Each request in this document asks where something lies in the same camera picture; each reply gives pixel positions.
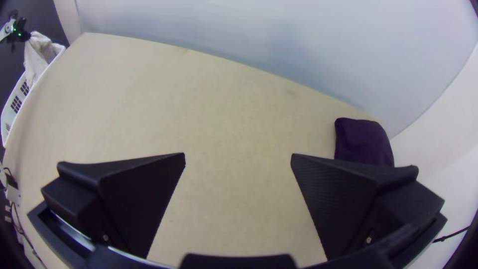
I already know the white t-shirt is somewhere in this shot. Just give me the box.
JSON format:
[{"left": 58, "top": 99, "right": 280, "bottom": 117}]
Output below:
[{"left": 23, "top": 31, "right": 66, "bottom": 89}]

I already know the pile of folded clothes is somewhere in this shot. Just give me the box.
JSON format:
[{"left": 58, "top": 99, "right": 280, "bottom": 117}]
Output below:
[{"left": 333, "top": 117, "right": 395, "bottom": 168}]

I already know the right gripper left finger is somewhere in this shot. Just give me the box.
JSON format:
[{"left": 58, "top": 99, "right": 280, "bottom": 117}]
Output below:
[{"left": 40, "top": 151, "right": 187, "bottom": 260}]

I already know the black cable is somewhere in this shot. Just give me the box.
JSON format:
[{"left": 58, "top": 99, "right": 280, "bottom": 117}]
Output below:
[{"left": 433, "top": 225, "right": 472, "bottom": 244}]

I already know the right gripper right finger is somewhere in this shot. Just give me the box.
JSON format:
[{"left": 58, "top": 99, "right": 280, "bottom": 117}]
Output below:
[{"left": 290, "top": 153, "right": 446, "bottom": 262}]

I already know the white laundry basket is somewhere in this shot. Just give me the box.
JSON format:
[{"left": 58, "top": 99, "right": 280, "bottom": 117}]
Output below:
[{"left": 0, "top": 44, "right": 68, "bottom": 148}]

